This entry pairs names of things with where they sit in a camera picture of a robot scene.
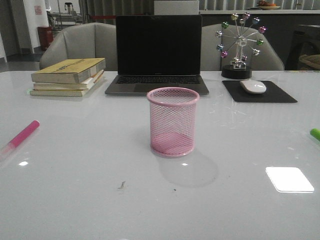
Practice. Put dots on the green highlighter pen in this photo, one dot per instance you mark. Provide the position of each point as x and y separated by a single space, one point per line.
315 132

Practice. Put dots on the pink highlighter pen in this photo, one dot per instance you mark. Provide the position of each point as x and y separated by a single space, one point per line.
18 139

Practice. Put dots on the pink mesh pen holder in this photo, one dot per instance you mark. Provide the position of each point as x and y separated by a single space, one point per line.
172 120

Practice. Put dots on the grey open laptop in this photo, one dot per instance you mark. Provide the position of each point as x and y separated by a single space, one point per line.
156 51

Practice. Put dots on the middle cream book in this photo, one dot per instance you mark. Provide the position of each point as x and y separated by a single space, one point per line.
85 85

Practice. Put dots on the bottom yellow book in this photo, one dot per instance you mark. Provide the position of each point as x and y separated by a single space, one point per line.
60 93

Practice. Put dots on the yellow book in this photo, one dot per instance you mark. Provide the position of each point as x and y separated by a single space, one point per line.
69 71
60 93

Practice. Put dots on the white computer mouse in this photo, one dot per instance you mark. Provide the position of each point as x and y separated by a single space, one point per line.
253 86

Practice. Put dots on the top yellow book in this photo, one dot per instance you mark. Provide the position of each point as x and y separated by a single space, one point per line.
69 71

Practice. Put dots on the left grey armchair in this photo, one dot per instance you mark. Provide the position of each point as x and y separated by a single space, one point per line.
90 40

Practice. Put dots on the grey armchair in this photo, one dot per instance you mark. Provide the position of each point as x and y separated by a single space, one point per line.
90 40
217 52

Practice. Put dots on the right grey armchair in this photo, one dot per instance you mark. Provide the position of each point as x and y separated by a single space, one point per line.
217 52

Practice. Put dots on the black mouse pad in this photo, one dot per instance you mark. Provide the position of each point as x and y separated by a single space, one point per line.
273 93

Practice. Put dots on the red barrier belt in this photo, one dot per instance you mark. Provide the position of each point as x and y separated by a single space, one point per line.
103 17

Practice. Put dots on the ferris wheel desk ornament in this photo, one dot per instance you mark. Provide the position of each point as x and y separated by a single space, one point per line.
238 67

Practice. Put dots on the red bin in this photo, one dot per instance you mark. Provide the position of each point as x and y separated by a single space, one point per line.
45 36

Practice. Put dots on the fruit bowl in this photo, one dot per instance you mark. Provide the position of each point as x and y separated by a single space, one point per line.
265 5

